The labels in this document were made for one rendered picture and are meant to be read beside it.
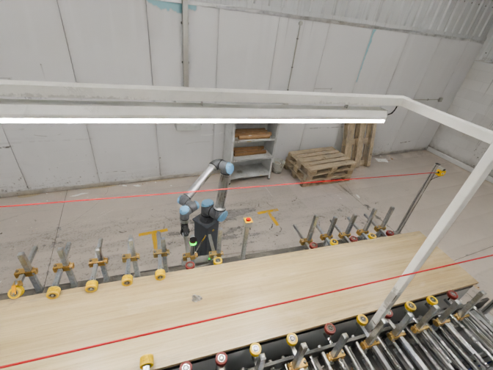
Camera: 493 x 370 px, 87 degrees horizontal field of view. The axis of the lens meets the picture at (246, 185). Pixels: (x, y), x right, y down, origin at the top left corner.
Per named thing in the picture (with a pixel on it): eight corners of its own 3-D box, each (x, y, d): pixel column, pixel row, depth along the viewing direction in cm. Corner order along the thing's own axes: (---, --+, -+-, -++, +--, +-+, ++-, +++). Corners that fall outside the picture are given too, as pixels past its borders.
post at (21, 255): (39, 291, 220) (17, 251, 193) (44, 290, 221) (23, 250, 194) (37, 294, 217) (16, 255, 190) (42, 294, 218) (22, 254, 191)
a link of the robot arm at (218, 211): (216, 213, 324) (225, 158, 291) (227, 219, 317) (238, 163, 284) (207, 218, 312) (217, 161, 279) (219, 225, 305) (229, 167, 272)
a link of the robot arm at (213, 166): (214, 153, 290) (174, 199, 262) (223, 157, 285) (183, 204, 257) (217, 160, 300) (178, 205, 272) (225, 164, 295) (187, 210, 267)
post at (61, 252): (73, 285, 227) (57, 247, 201) (78, 284, 228) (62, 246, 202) (72, 288, 224) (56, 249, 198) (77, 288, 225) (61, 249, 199)
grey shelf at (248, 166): (221, 172, 539) (226, 96, 454) (260, 168, 572) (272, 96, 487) (228, 184, 506) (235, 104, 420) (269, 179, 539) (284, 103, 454)
